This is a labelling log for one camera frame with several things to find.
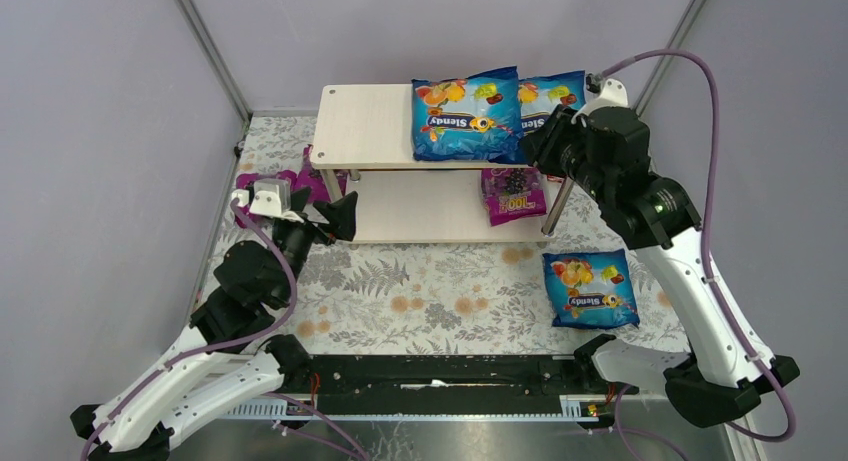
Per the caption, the blue Slendy bag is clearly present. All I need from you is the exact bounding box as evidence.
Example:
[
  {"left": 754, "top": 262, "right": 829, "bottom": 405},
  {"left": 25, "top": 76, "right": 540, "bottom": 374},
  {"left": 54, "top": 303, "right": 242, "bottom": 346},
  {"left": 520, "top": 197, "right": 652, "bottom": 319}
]
[
  {"left": 542, "top": 249, "right": 640, "bottom": 330},
  {"left": 411, "top": 66, "right": 523, "bottom": 162},
  {"left": 518, "top": 71, "right": 585, "bottom": 134}
]

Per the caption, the purple candy bag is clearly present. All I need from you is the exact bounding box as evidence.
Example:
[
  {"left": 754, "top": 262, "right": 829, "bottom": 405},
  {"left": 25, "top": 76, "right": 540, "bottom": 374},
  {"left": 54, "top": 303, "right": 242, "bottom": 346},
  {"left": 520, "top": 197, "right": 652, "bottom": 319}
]
[
  {"left": 236, "top": 170, "right": 296, "bottom": 189},
  {"left": 294, "top": 144, "right": 331, "bottom": 203},
  {"left": 481, "top": 168, "right": 548, "bottom": 227}
]

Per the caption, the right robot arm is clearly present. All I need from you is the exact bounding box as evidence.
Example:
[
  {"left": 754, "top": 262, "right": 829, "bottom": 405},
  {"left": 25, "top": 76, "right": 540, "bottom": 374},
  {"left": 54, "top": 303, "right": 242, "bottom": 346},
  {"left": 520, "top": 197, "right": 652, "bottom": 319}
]
[{"left": 520, "top": 106, "right": 800, "bottom": 428}]

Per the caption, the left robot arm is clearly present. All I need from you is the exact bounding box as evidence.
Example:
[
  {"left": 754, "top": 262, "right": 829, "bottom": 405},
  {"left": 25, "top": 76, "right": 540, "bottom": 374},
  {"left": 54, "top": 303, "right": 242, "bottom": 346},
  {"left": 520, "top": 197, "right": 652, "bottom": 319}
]
[{"left": 71, "top": 186, "right": 359, "bottom": 460}]

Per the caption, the white wooden two-tier shelf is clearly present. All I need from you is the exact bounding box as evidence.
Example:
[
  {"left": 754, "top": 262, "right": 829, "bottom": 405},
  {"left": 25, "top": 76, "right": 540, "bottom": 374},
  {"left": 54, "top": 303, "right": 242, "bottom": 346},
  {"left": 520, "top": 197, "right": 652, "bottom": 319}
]
[{"left": 310, "top": 84, "right": 565, "bottom": 244}]

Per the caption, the floral patterned table mat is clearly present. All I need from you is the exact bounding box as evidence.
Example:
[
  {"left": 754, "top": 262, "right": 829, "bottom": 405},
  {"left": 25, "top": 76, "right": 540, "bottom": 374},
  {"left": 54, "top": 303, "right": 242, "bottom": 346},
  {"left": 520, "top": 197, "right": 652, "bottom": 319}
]
[{"left": 236, "top": 116, "right": 687, "bottom": 355}]

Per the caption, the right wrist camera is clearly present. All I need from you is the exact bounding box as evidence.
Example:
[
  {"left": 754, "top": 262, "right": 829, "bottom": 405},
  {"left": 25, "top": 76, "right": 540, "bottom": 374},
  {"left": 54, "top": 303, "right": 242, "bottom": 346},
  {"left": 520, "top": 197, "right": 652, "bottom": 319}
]
[{"left": 571, "top": 74, "right": 630, "bottom": 125}]

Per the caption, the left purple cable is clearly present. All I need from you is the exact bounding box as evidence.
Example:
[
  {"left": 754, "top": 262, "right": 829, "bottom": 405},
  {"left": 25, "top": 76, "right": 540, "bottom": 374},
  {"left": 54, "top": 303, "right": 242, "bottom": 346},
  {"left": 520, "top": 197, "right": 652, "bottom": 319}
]
[{"left": 79, "top": 199, "right": 369, "bottom": 461}]

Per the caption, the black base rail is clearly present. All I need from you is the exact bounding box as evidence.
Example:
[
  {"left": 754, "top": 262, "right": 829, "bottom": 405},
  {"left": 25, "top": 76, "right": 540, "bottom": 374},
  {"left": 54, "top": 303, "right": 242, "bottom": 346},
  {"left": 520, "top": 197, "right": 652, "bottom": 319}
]
[{"left": 277, "top": 355, "right": 621, "bottom": 397}]

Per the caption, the slotted cable duct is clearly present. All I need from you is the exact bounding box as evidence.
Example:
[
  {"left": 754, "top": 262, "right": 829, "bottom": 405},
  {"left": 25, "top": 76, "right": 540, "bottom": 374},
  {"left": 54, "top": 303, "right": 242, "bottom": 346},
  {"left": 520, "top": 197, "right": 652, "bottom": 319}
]
[{"left": 221, "top": 396, "right": 600, "bottom": 423}]

